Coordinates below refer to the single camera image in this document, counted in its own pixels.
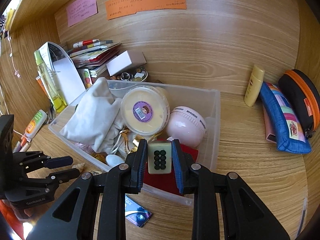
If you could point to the yellow small bottle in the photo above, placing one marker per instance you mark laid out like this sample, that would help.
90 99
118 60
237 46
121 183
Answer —
254 85

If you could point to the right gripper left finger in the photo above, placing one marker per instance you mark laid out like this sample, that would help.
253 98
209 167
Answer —
73 214

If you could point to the mahjong tile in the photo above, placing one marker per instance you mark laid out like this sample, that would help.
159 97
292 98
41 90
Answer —
159 157

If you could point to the clear plastic storage bin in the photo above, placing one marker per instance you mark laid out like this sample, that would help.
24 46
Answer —
205 102

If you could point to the fruit sticker sheet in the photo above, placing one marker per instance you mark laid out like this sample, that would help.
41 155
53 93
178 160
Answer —
86 77

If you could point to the pink round ball device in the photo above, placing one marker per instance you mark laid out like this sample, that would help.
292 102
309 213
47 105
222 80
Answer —
186 125

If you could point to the cream round lidded container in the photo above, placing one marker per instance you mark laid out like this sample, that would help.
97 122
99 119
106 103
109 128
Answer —
146 109

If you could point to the white paper sheets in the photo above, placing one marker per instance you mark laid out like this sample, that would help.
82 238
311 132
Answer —
62 71

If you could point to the stack of booklets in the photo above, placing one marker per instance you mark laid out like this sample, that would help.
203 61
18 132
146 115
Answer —
96 56

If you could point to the gold tassel ornament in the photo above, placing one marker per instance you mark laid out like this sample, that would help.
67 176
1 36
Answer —
124 143

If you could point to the white small box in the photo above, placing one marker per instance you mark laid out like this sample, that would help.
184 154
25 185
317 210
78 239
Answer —
128 59

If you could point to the yellow green spray bottle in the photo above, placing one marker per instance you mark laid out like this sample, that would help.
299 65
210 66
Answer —
55 98

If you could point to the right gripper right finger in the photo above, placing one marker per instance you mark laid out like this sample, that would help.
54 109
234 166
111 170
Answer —
223 203

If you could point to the black orange zipper case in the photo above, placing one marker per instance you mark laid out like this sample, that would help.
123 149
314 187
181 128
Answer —
303 96

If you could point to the red velvet pouch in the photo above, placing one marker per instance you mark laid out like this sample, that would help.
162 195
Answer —
167 182

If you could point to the blue Max staples box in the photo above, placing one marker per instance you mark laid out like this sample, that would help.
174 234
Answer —
135 213

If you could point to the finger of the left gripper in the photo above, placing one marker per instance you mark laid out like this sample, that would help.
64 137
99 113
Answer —
58 162
64 176

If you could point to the orange paper note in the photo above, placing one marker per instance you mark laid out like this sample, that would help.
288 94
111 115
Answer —
120 8

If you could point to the pink wallet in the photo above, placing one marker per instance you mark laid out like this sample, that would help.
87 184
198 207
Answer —
269 132

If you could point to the white round cream jar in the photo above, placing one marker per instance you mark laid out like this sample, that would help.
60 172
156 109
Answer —
113 160

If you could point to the blue patchwork pouch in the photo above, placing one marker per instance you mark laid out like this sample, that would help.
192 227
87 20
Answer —
288 131

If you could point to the orange sunscreen tube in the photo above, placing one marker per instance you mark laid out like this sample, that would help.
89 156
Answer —
39 81

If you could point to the pink paper note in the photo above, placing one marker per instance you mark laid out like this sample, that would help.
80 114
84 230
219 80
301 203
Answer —
80 10

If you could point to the person left hand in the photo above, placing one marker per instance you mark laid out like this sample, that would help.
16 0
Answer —
15 217

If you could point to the white cloth pouch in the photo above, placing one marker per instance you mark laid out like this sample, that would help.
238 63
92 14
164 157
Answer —
97 119

